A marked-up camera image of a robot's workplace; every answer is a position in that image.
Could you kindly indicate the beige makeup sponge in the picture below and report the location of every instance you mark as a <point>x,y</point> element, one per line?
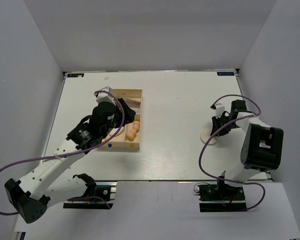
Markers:
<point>136,126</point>
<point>131,134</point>

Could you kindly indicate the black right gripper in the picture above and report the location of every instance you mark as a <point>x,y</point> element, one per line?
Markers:
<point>215,122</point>

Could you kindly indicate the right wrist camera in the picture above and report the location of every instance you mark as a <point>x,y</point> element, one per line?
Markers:
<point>219,109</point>

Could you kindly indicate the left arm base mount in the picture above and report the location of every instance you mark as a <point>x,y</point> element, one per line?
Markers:
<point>102,199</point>

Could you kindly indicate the blue logo sticker left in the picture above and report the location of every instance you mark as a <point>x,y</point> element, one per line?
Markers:
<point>75,75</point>

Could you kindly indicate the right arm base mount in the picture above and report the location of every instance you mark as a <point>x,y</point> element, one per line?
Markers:
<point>213,199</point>

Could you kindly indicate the white round powder puff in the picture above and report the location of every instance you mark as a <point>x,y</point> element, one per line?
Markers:
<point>204,136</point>

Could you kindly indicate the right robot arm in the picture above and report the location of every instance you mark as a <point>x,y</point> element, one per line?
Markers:
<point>262,146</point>

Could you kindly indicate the cream compartment organizer tray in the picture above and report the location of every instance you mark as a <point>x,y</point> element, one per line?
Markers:
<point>121,143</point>

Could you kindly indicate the pink clear eyeshadow palette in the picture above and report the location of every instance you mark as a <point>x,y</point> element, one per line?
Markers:
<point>133,103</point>

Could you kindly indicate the blue logo sticker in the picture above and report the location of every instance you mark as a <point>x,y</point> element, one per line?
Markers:
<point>225,73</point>
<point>75,75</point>

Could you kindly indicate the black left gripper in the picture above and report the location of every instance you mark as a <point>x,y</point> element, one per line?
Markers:
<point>130,114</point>

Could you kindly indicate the white bottle brown cap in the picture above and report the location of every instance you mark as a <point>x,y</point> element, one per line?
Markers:
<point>116,132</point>

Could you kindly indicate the blue logo sticker right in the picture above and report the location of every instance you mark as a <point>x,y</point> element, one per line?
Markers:
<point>225,73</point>

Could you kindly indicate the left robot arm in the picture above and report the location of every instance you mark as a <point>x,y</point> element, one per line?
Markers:
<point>35,192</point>

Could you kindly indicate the pink square compact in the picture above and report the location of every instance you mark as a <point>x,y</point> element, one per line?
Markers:
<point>137,110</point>

